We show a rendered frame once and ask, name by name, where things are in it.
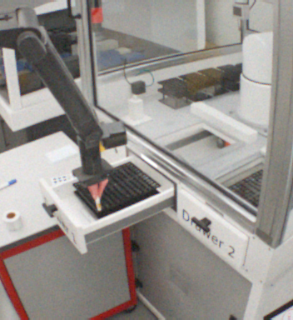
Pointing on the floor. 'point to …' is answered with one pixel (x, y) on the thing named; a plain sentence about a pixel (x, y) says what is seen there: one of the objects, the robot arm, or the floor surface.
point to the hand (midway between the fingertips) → (96, 195)
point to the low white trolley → (52, 244)
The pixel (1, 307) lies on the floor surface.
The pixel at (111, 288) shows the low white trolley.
